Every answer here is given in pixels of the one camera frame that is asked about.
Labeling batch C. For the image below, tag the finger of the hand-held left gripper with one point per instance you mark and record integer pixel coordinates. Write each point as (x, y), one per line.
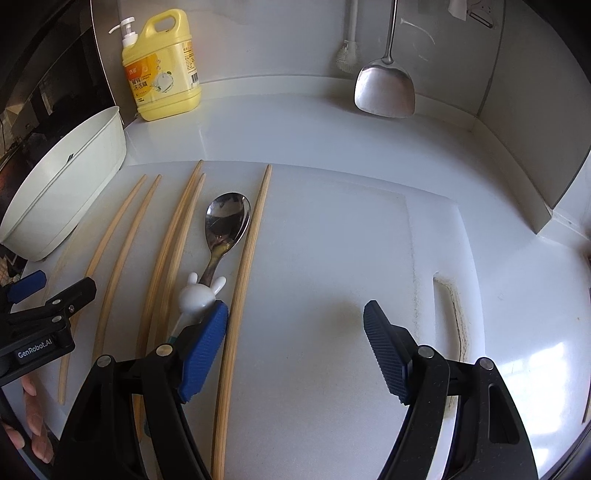
(27, 282)
(76, 290)

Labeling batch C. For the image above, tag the white cutting board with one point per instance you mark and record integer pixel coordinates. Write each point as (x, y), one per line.
(323, 300)

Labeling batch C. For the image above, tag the wooden chopstick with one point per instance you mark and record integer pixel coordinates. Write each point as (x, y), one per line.
(115, 217)
(183, 240)
(128, 242)
(244, 277)
(171, 230)

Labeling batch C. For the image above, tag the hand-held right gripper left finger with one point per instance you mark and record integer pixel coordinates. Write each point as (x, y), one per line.
(205, 350)

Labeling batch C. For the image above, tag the metal spatula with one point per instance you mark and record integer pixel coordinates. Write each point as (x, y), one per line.
(385, 92)

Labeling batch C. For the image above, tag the white plastic bowl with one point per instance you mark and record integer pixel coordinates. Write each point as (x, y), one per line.
(69, 184)

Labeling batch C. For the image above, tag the white dish brush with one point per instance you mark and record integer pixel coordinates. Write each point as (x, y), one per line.
(346, 50)

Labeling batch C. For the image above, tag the person's left hand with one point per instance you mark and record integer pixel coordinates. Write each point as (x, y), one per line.
(39, 438)

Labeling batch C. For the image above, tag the yellow dish soap bottle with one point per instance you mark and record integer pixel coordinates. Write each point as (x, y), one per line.
(161, 78)

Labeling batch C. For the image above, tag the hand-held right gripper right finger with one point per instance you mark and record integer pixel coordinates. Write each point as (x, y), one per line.
(385, 355)

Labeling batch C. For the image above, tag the metal peeler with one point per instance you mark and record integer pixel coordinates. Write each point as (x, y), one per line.
(480, 14)

